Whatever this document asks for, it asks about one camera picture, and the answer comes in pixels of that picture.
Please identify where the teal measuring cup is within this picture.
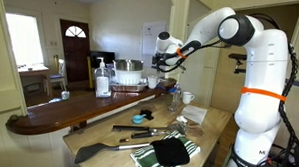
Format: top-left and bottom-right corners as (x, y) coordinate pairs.
(131, 113), (148, 125)

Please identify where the small white jar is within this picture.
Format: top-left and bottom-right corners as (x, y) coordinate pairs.
(60, 89), (71, 102)

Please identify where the kitchen utensils pile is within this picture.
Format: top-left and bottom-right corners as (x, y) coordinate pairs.
(111, 120), (188, 136)

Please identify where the black spatula with steel handle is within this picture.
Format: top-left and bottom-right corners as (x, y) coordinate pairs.
(74, 139), (152, 167)

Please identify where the wooden desk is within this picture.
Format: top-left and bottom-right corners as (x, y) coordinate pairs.
(16, 63), (51, 92)

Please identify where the upright plastic water bottle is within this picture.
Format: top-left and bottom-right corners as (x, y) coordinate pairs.
(170, 82), (184, 107)

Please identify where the clear hand sanitizer bottle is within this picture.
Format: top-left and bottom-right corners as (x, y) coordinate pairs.
(93, 57), (113, 99)

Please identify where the empty white mug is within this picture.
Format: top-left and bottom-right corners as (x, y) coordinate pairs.
(182, 91), (196, 106)

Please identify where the black camera on tripod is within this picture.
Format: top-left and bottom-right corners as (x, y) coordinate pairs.
(227, 52), (249, 76)

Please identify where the black cloth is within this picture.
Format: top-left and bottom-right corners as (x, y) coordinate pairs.
(149, 136), (193, 167)

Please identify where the blue bowl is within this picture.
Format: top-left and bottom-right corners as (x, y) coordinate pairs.
(158, 84), (177, 95)

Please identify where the white paper on wall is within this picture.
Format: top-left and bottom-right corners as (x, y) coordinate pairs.
(141, 20), (168, 57)

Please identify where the black handled spoon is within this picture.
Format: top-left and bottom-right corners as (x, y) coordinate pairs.
(130, 127), (171, 141)

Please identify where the black corrugated cable conduit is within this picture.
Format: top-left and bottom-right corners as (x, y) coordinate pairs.
(243, 11), (299, 167)

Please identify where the white mug with fork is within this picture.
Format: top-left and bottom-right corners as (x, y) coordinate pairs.
(146, 74), (161, 91)

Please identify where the dark wooden door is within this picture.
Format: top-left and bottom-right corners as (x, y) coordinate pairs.
(56, 18), (93, 84)

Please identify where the stainless steel bowl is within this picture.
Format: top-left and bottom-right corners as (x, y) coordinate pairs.
(113, 58), (145, 73)

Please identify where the crushed plastic bottle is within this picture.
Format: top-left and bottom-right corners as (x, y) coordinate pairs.
(166, 101), (180, 114)

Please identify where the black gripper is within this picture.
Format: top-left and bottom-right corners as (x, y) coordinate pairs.
(151, 53), (169, 74)

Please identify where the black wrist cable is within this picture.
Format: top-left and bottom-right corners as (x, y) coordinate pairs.
(159, 37), (233, 76)

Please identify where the yellow stick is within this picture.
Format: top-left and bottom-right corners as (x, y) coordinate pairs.
(85, 55), (95, 90)

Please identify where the white paper napkin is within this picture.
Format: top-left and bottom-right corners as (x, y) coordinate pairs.
(179, 104), (209, 127)

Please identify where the green white striped towel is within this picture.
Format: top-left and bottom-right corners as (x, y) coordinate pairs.
(130, 129), (203, 167)

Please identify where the white wooden chair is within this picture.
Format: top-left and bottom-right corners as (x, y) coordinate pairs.
(42, 58), (69, 98)

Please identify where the dark wooden bar counter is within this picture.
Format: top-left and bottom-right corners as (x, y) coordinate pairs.
(5, 72), (179, 141)

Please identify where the black monitor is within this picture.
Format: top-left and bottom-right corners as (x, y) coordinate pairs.
(88, 50), (117, 71)

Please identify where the small black pouch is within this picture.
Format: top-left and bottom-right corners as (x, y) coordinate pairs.
(139, 108), (156, 122)

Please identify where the crumpled white tissue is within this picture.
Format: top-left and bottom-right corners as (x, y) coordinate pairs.
(174, 114), (189, 125)

